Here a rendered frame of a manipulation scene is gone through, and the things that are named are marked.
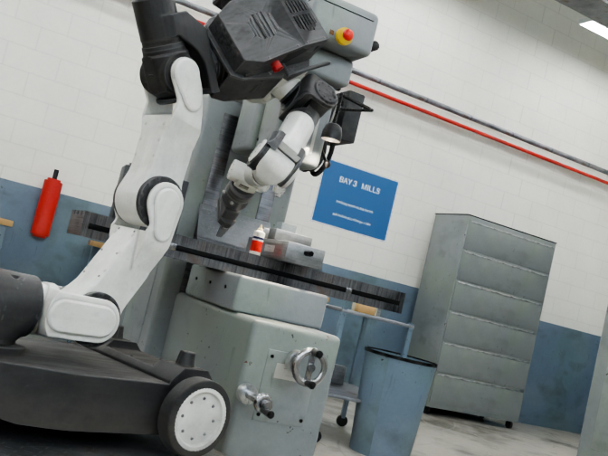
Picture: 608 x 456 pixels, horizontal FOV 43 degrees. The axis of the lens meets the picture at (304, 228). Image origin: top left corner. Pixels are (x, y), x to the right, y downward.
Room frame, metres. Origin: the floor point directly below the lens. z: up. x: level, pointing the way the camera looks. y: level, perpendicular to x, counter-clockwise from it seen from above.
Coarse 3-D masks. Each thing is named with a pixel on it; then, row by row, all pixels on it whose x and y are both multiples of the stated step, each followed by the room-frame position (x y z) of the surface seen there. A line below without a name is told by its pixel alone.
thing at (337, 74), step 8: (312, 56) 2.67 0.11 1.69; (320, 56) 2.68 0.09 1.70; (328, 56) 2.70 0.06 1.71; (336, 56) 2.71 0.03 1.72; (312, 64) 2.67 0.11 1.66; (336, 64) 2.71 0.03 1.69; (344, 64) 2.73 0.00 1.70; (352, 64) 2.74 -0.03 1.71; (312, 72) 2.68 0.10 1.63; (320, 72) 2.69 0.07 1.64; (328, 72) 2.70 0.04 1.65; (336, 72) 2.72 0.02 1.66; (344, 72) 2.73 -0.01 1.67; (328, 80) 2.72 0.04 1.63; (336, 80) 2.72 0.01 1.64; (344, 80) 2.73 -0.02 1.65; (336, 88) 2.80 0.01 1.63
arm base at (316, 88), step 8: (304, 80) 2.25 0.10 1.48; (312, 80) 2.24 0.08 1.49; (320, 80) 2.26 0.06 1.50; (296, 88) 2.26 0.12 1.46; (304, 88) 2.22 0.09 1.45; (312, 88) 2.21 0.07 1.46; (320, 88) 2.23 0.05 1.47; (328, 88) 2.26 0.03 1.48; (288, 96) 2.29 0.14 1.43; (296, 96) 2.23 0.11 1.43; (304, 96) 2.21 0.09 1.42; (312, 96) 2.20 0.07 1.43; (320, 96) 2.21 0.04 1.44; (328, 96) 2.24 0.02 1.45; (336, 96) 2.26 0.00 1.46; (280, 104) 2.32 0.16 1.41; (288, 104) 2.25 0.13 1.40; (296, 104) 2.23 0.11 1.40; (304, 104) 2.23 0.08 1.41; (320, 104) 2.22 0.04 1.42; (328, 104) 2.23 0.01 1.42; (336, 104) 2.25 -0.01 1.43; (280, 112) 2.28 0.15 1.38; (288, 112) 2.26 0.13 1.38
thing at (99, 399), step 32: (0, 288) 1.79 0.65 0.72; (32, 288) 1.85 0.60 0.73; (0, 320) 1.80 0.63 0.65; (32, 320) 1.85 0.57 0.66; (0, 352) 1.78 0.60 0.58; (32, 352) 1.95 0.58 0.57; (64, 352) 2.08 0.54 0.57; (96, 352) 2.22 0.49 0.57; (128, 352) 2.22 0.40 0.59; (192, 352) 2.06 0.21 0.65; (0, 384) 1.72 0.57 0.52; (32, 384) 1.75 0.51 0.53; (64, 384) 1.78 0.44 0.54; (96, 384) 1.83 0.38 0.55; (128, 384) 1.89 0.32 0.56; (160, 384) 1.95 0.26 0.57; (0, 416) 1.73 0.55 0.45; (32, 416) 1.76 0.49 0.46; (64, 416) 1.79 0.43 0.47; (96, 416) 1.84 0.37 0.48; (128, 416) 1.91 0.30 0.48
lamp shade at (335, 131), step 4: (328, 124) 2.65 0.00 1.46; (332, 124) 2.65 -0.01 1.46; (336, 124) 2.65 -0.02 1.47; (324, 128) 2.65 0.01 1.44; (328, 128) 2.64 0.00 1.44; (332, 128) 2.64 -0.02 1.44; (336, 128) 2.64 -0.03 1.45; (340, 128) 2.66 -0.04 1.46; (324, 132) 2.65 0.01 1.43; (328, 132) 2.64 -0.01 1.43; (332, 132) 2.64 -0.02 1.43; (336, 132) 2.64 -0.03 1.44; (340, 132) 2.65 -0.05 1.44; (324, 136) 2.65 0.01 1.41; (328, 136) 2.64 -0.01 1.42; (332, 136) 2.64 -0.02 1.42; (336, 136) 2.64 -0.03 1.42; (340, 136) 2.66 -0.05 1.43; (328, 140) 2.71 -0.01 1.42; (332, 140) 2.71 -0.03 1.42; (336, 140) 2.70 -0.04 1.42; (340, 140) 2.67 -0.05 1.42
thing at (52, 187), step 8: (56, 176) 6.41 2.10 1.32; (48, 184) 6.34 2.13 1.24; (56, 184) 6.36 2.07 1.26; (48, 192) 6.34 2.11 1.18; (56, 192) 6.37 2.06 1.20; (40, 200) 6.36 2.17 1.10; (48, 200) 6.35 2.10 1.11; (56, 200) 6.39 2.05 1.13; (40, 208) 6.35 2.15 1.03; (48, 208) 6.35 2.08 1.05; (40, 216) 6.34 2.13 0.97; (48, 216) 6.36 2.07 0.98; (40, 224) 6.34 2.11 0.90; (48, 224) 6.38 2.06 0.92; (32, 232) 6.36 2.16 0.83; (40, 232) 6.35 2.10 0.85; (48, 232) 6.40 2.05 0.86
